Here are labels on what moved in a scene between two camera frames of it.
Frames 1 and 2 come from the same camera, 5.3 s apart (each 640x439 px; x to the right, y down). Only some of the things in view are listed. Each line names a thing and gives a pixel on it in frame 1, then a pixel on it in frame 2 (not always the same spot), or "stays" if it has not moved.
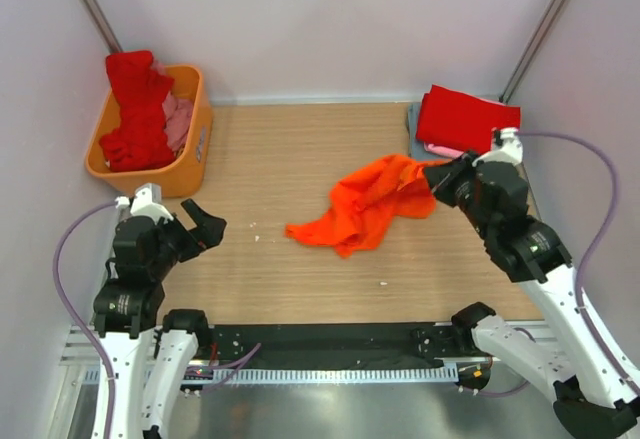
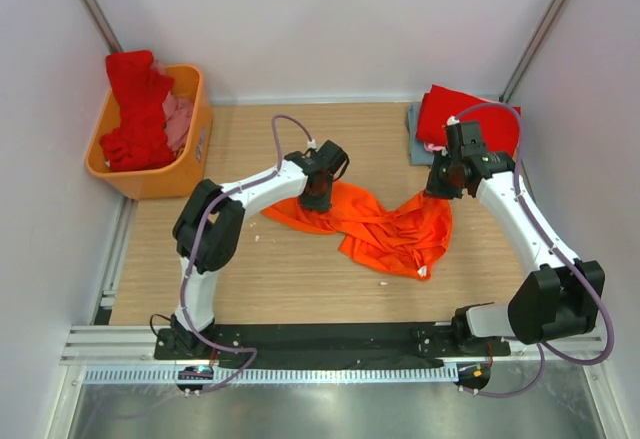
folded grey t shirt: [418, 153] stays
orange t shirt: [364, 203] → [413, 241]
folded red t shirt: [463, 122] stays
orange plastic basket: [186, 177] stays
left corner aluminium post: [90, 6] stays
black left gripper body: [185, 237] → [316, 199]
